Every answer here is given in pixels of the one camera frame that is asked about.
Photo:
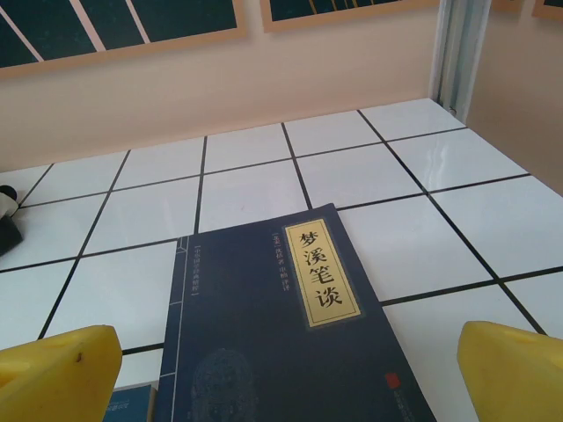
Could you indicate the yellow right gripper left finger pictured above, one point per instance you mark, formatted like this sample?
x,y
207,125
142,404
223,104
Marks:
x,y
57,378

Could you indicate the navy book plain gold label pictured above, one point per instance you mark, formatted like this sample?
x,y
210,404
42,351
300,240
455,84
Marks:
x,y
264,351

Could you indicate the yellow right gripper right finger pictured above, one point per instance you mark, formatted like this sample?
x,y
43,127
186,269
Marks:
x,y
514,378

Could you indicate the blue book gold label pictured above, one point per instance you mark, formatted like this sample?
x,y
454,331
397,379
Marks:
x,y
132,404

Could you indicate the aluminium corner post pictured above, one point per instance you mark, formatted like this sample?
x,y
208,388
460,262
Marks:
x,y
457,53

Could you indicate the dark floral wall panel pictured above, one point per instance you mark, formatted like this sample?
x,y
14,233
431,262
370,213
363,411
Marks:
x,y
308,9
66,26

